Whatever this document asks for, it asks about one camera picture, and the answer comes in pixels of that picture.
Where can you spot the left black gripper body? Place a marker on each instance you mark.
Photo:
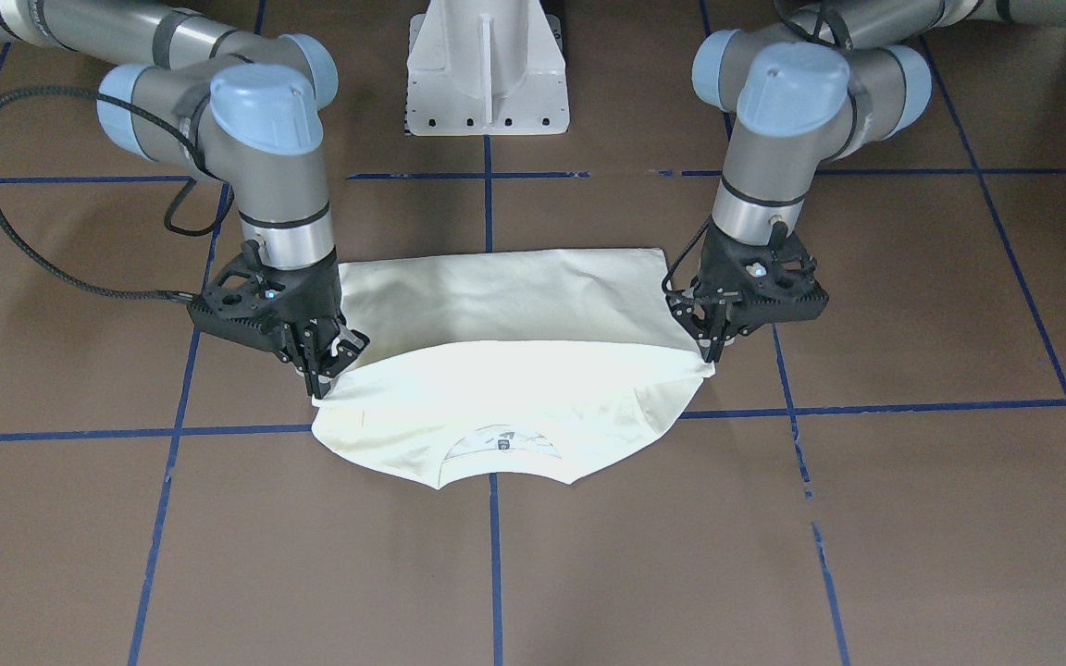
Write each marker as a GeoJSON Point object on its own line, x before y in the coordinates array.
{"type": "Point", "coordinates": [714, 261]}

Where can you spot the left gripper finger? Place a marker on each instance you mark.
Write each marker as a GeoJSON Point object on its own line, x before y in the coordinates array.
{"type": "Point", "coordinates": [707, 330]}
{"type": "Point", "coordinates": [736, 324]}

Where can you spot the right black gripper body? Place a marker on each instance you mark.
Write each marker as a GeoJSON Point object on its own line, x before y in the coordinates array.
{"type": "Point", "coordinates": [318, 294]}

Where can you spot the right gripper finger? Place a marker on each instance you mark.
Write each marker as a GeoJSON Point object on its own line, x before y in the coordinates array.
{"type": "Point", "coordinates": [308, 341]}
{"type": "Point", "coordinates": [347, 346]}

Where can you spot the cream long-sleeve printed shirt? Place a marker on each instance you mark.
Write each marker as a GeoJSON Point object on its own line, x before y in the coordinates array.
{"type": "Point", "coordinates": [555, 363]}

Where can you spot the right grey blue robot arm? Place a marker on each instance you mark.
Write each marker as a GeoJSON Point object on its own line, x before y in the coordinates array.
{"type": "Point", "coordinates": [229, 106]}

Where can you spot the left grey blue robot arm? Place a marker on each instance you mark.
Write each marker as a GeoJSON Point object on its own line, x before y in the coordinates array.
{"type": "Point", "coordinates": [825, 79]}

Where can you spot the white pedestal column with base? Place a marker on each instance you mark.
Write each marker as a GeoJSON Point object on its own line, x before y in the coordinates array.
{"type": "Point", "coordinates": [486, 68]}

